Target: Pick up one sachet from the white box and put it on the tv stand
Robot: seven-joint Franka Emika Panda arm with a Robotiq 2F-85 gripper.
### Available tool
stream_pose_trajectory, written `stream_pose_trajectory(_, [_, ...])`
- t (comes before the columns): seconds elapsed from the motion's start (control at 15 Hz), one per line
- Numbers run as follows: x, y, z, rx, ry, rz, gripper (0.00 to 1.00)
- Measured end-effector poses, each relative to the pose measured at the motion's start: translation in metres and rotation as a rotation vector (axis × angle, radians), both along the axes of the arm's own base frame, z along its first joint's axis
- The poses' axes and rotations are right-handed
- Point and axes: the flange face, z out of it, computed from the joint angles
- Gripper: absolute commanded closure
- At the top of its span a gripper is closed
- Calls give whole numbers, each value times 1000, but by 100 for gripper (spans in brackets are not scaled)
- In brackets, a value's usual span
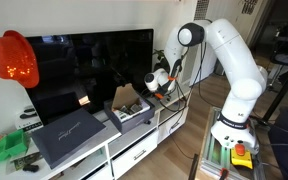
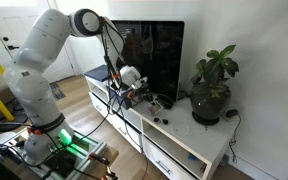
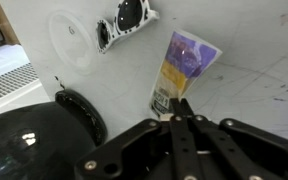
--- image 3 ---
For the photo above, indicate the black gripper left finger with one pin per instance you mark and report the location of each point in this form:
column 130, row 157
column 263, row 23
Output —
column 140, row 150

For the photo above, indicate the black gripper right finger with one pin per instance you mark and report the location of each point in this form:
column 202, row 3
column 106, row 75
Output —
column 250, row 150

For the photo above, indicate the purple and yellow sachet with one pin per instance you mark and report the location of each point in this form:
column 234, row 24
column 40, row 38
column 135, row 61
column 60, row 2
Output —
column 184, row 63

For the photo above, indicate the black pot saucer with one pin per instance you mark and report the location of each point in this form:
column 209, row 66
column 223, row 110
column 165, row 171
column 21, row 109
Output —
column 87, row 113

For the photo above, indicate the black glossy plant pot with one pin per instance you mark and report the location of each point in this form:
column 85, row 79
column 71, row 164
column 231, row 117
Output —
column 34, row 143

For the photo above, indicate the clear round plastic lid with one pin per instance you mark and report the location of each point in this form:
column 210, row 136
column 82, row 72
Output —
column 72, row 43

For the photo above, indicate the white black-spotted sunglasses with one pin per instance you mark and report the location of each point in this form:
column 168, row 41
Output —
column 129, row 15

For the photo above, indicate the white slatted heater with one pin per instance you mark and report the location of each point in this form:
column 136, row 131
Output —
column 7, row 80

